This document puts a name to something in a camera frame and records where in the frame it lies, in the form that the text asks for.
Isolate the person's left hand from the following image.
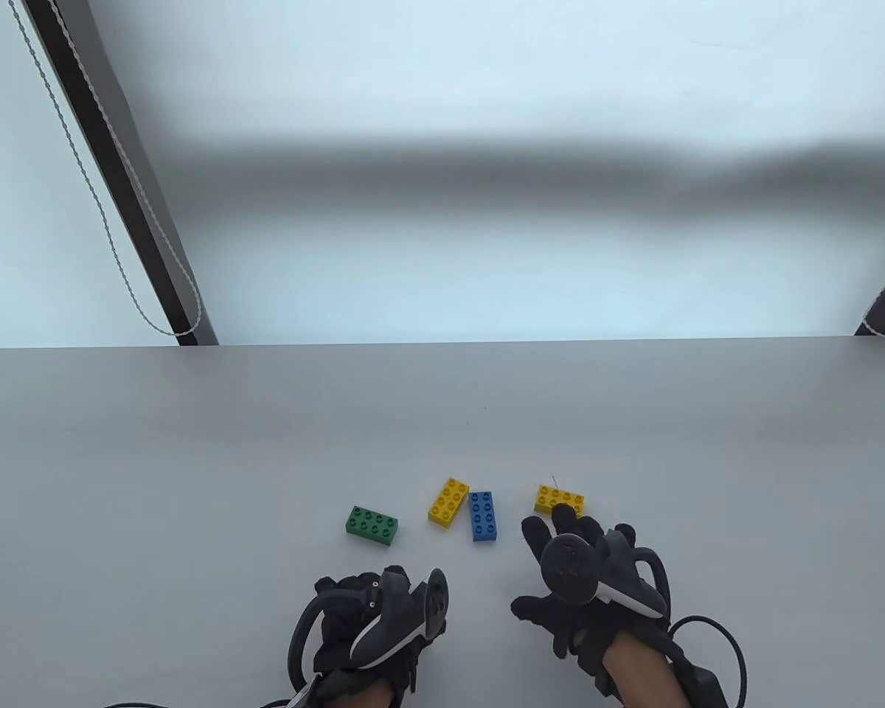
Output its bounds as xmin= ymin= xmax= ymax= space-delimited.
xmin=313 ymin=566 xmax=451 ymax=694

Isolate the person's right hand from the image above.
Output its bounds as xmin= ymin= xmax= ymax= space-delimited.
xmin=511 ymin=507 xmax=672 ymax=690

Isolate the yellow lego brick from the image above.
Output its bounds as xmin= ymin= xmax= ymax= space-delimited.
xmin=427 ymin=477 xmax=471 ymax=529
xmin=534 ymin=484 xmax=589 ymax=517

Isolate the blue lego brick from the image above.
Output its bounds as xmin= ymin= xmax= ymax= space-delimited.
xmin=469 ymin=490 xmax=500 ymax=543

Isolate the green lego brick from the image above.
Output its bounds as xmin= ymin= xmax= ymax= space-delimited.
xmin=345 ymin=505 xmax=401 ymax=546

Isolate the person's right forearm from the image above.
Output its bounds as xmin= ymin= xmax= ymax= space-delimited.
xmin=606 ymin=636 xmax=685 ymax=708

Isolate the person's left forearm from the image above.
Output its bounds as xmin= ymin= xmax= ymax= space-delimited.
xmin=350 ymin=680 xmax=398 ymax=708

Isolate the black right hand controller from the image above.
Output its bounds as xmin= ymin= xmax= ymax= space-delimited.
xmin=540 ymin=532 xmax=672 ymax=619

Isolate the black hand controller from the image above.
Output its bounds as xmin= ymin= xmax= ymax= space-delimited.
xmin=540 ymin=532 xmax=672 ymax=619
xmin=288 ymin=566 xmax=451 ymax=693

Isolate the black left hand controller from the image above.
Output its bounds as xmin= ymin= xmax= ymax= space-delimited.
xmin=288 ymin=566 xmax=451 ymax=693

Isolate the black right wrist camera unit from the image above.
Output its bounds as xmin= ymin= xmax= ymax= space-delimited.
xmin=667 ymin=642 xmax=729 ymax=708

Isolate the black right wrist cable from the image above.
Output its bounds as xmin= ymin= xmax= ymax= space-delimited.
xmin=667 ymin=616 xmax=747 ymax=708

